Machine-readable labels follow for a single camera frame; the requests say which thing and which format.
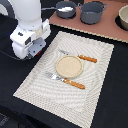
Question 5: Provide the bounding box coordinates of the fork with wooden handle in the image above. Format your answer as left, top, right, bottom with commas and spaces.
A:
45, 72, 85, 89

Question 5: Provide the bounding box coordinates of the grey saucepan with handle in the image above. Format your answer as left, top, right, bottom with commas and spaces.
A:
41, 0, 78, 19

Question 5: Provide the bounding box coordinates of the beige round plate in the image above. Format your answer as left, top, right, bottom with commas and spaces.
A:
55, 55, 83, 78

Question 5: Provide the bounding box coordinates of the white fish toy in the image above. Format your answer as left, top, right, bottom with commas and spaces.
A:
58, 7, 73, 12

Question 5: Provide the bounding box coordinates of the knife with wooden handle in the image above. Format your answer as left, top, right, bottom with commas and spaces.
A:
58, 49, 97, 63

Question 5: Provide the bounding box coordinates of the pink stove board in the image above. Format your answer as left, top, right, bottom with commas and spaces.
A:
49, 0, 128, 43

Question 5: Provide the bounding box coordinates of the beige bowl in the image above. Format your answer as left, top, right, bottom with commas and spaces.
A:
119, 5, 128, 30

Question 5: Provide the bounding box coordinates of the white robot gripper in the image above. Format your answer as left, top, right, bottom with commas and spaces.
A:
10, 19, 51, 59

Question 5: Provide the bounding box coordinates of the grey pot with handles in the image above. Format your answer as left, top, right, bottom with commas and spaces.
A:
78, 1, 107, 24

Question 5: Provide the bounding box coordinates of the white woven placemat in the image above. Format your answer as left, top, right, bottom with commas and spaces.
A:
14, 31, 114, 128

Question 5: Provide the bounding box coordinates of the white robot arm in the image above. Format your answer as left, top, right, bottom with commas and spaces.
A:
9, 0, 51, 59

